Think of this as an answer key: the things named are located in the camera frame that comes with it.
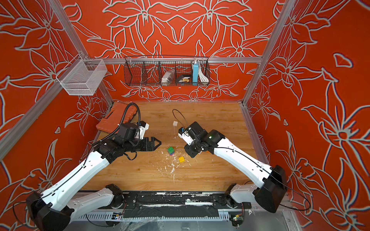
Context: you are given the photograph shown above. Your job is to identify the black item in basket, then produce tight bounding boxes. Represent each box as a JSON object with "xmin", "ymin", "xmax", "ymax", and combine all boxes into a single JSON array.
[{"xmin": 175, "ymin": 74, "xmax": 192, "ymax": 84}]

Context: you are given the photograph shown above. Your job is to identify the white cable bundle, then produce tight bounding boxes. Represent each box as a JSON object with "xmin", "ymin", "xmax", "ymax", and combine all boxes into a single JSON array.
[{"xmin": 198, "ymin": 69, "xmax": 210, "ymax": 85}]

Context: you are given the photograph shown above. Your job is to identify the white wire basket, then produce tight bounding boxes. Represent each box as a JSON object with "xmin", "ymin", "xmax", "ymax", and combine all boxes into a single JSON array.
[{"xmin": 56, "ymin": 59, "xmax": 107, "ymax": 96}]

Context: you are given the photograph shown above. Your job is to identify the orange tool case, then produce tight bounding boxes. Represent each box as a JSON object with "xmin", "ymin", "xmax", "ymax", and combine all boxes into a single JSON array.
[{"xmin": 96, "ymin": 102, "xmax": 137, "ymax": 133}]

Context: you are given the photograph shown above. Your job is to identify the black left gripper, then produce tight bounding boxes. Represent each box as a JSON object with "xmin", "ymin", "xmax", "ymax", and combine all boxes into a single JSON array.
[{"xmin": 125, "ymin": 136, "xmax": 163, "ymax": 153}]

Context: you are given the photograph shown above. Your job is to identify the grey packet in basket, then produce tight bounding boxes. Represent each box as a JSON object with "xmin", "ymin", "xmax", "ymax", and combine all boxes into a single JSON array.
[{"xmin": 161, "ymin": 70, "xmax": 175, "ymax": 86}]

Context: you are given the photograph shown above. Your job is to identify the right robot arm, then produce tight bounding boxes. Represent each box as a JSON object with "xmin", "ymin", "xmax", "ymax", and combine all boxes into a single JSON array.
[{"xmin": 178, "ymin": 122, "xmax": 287, "ymax": 213}]

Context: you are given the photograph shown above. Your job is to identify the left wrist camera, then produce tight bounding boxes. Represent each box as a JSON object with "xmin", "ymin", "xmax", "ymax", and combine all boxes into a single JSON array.
[{"xmin": 119, "ymin": 121, "xmax": 150, "ymax": 141}]

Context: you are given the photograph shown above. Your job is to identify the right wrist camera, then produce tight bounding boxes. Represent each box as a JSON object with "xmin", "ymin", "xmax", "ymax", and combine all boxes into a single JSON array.
[{"xmin": 178, "ymin": 126, "xmax": 197, "ymax": 145}]

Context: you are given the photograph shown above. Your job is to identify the black wire basket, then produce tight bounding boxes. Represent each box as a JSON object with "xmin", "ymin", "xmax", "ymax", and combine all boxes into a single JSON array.
[{"xmin": 123, "ymin": 55, "xmax": 211, "ymax": 87}]

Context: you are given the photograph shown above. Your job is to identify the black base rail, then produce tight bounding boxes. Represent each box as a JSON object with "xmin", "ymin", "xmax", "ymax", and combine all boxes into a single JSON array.
[{"xmin": 99, "ymin": 191, "xmax": 251, "ymax": 220}]

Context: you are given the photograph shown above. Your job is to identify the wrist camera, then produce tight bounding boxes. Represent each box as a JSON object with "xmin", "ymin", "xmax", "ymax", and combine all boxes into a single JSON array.
[
  {"xmin": 178, "ymin": 126, "xmax": 197, "ymax": 145},
  {"xmin": 119, "ymin": 121, "xmax": 150, "ymax": 141}
]

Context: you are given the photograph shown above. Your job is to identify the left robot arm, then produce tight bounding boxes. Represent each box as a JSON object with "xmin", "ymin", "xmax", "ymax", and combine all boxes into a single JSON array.
[{"xmin": 26, "ymin": 137, "xmax": 161, "ymax": 231}]

